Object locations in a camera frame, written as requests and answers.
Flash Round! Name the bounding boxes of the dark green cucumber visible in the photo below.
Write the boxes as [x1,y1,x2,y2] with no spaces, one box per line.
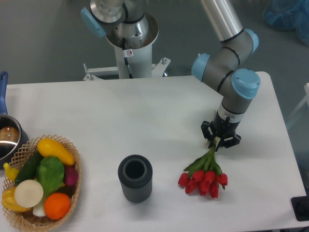
[14,150,43,186]

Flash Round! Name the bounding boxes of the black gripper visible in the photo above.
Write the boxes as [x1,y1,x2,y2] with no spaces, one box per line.
[201,113,241,152]

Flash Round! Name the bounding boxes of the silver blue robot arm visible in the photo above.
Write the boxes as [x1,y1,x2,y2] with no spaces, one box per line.
[81,0,261,148]

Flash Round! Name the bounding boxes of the dark grey ribbed vase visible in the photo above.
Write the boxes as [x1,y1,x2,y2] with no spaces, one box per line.
[117,154,153,203]

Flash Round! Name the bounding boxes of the blue handled saucepan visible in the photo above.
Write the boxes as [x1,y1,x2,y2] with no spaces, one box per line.
[0,71,28,170]

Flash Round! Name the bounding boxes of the orange fruit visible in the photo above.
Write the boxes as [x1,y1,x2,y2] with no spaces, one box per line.
[44,192,70,220]

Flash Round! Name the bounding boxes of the yellow bell pepper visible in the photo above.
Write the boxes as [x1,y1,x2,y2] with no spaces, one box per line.
[1,188,31,212]

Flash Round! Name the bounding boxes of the black device at edge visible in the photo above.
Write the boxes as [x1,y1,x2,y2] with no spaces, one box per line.
[291,196,309,221]

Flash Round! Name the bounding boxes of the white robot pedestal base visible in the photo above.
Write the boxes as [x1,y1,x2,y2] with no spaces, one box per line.
[83,44,171,81]

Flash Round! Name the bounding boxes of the white round onion slice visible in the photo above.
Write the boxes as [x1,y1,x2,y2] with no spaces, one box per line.
[14,179,43,208]

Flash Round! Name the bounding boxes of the red tulip bouquet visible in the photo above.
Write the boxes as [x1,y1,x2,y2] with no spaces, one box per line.
[178,138,228,199]

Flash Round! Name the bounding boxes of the yellow squash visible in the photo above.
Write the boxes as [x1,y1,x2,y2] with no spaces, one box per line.
[37,138,75,166]

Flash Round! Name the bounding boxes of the blue plastic bag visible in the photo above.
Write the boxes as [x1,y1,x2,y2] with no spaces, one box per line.
[263,0,309,45]

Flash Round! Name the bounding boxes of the green lettuce leaf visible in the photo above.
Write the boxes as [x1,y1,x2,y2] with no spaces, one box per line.
[36,156,65,200]

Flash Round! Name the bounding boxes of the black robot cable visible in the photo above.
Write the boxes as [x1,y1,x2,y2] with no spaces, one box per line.
[122,37,133,79]

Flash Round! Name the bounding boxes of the purple red onion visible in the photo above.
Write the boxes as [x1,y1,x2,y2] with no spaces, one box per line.
[63,166,79,186]

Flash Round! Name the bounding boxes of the woven wicker basket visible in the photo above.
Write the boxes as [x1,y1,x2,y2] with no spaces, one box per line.
[0,135,81,232]

